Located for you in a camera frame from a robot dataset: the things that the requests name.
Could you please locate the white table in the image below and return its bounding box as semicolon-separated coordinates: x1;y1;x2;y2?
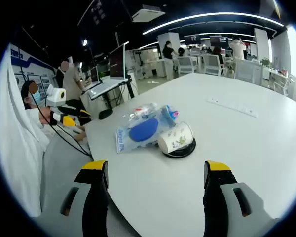
84;73;296;237

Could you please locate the person's white coat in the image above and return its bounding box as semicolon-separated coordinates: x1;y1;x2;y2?
0;45;52;218

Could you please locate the wipes pack blue lid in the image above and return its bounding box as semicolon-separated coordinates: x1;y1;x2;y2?
115;117;163;154

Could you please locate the blue plastic package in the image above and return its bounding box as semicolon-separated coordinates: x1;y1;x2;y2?
159;104;180;128

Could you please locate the silver laptop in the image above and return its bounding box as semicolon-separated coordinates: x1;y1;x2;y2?
88;44;130;100

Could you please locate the clear water bottle red label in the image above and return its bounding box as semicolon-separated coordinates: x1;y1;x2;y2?
122;102;159;122

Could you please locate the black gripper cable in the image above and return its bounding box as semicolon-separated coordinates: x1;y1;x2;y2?
31;92;93;157

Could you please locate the potted green plant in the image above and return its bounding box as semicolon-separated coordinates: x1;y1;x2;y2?
260;57;272;69

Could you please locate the person's head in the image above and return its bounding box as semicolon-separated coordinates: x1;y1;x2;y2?
21;80;44;111

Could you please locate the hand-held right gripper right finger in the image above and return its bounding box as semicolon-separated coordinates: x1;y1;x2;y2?
202;159;282;237

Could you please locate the long ceiling light strip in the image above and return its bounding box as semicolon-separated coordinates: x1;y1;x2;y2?
142;12;285;35

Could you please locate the white power strip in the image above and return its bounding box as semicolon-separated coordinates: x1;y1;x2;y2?
206;96;259;119

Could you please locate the white office chair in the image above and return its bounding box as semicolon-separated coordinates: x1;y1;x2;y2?
234;58;264;86
178;56;198;75
202;53;228;77

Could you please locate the white light bar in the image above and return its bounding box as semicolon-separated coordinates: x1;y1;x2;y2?
122;41;130;80

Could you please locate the printed paper cup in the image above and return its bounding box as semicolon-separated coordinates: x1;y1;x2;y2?
157;121;194;156

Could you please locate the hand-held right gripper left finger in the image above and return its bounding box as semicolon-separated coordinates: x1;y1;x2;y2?
36;159;110;237

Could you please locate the blue white wall poster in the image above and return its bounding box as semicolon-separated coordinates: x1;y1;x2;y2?
9;45;57;94

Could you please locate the hanging dark monitor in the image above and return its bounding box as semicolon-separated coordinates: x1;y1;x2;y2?
210;36;229;47

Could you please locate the black oval object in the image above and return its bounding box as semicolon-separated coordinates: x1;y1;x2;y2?
98;109;113;120

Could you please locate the ceiling air conditioner unit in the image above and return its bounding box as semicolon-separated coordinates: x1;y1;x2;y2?
131;4;166;23

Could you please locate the small open laptop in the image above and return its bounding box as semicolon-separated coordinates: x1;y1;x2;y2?
81;66;102;91

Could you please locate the black tripod stand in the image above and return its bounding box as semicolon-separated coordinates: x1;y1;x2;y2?
102;75;137;110

